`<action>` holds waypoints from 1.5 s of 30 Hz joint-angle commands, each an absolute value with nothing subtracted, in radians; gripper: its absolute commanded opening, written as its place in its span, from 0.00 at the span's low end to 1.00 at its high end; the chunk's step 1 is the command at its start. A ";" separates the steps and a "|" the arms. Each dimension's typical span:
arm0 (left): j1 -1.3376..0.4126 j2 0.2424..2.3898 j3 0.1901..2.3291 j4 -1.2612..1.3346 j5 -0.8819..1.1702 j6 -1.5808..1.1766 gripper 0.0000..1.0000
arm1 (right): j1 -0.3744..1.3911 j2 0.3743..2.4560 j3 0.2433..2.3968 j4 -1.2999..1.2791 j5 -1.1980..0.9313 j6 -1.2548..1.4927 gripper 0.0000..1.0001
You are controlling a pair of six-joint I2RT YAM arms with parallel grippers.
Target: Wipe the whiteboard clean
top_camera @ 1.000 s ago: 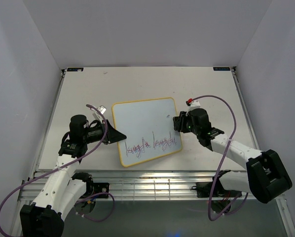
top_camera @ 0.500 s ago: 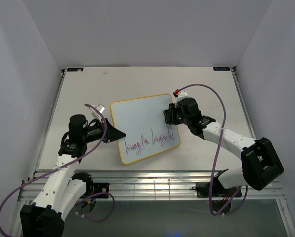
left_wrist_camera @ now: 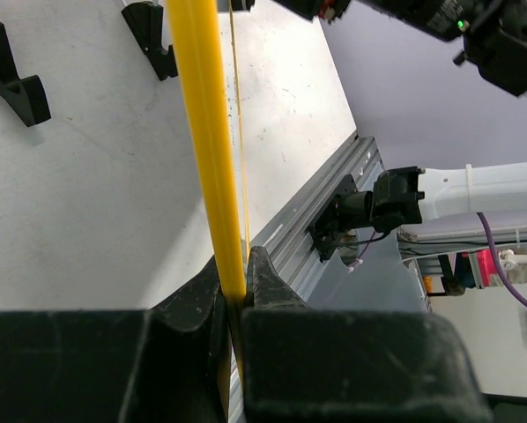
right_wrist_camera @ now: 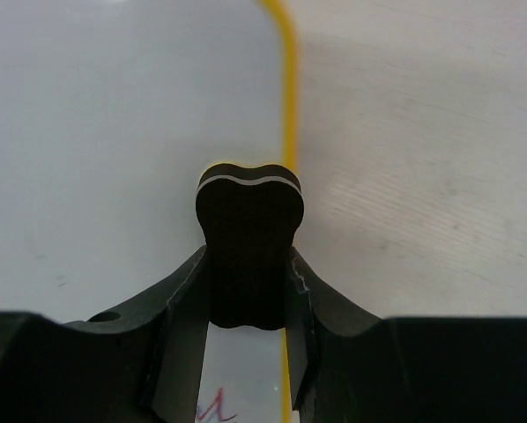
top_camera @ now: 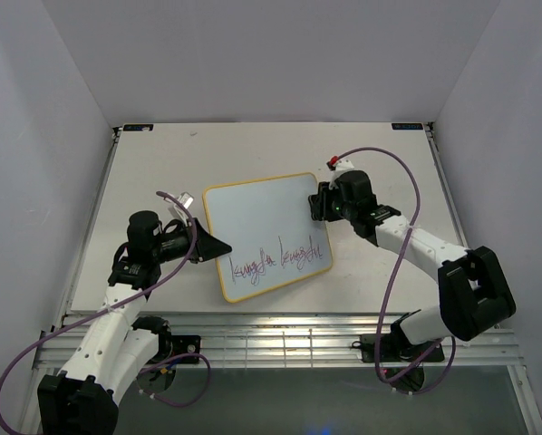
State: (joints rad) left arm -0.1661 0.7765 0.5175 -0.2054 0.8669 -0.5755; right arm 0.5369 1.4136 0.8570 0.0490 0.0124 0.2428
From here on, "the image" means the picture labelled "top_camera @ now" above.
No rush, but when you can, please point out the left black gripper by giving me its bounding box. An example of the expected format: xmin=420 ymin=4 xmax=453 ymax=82
xmin=152 ymin=217 xmax=233 ymax=264

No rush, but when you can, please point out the right blue corner label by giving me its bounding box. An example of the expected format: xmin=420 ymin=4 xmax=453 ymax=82
xmin=391 ymin=122 xmax=424 ymax=131

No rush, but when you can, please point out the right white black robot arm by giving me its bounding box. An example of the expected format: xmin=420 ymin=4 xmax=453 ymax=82
xmin=308 ymin=169 xmax=517 ymax=360

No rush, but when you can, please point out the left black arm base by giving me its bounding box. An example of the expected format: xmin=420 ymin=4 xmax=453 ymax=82
xmin=167 ymin=335 xmax=201 ymax=368

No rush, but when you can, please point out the wrist white camera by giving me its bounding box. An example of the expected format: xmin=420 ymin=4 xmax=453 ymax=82
xmin=166 ymin=192 xmax=194 ymax=222
xmin=326 ymin=156 xmax=355 ymax=183

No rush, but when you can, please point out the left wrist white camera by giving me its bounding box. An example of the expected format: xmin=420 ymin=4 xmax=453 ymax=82
xmin=166 ymin=192 xmax=194 ymax=222

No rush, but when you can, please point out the aluminium rail frame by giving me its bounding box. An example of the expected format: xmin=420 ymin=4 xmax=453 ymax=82
xmin=33 ymin=314 xmax=524 ymax=369

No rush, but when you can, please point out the yellow framed whiteboard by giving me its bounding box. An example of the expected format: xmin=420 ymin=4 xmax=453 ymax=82
xmin=203 ymin=172 xmax=334 ymax=304

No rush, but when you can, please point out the left blue corner label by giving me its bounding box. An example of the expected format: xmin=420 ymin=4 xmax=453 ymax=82
xmin=122 ymin=123 xmax=154 ymax=132

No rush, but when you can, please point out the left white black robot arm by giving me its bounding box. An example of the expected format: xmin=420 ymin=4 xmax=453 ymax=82
xmin=37 ymin=210 xmax=232 ymax=434

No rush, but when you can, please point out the blue corner label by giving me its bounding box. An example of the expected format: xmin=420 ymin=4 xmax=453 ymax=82
xmin=391 ymin=122 xmax=424 ymax=131
xmin=122 ymin=123 xmax=154 ymax=132

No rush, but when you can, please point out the purple cable under table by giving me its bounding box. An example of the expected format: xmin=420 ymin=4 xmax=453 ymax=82
xmin=134 ymin=353 xmax=213 ymax=407

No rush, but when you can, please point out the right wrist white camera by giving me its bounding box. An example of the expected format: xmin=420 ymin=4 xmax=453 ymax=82
xmin=326 ymin=156 xmax=355 ymax=183

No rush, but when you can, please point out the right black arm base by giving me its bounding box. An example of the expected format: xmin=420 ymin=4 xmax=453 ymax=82
xmin=351 ymin=334 xmax=445 ymax=363

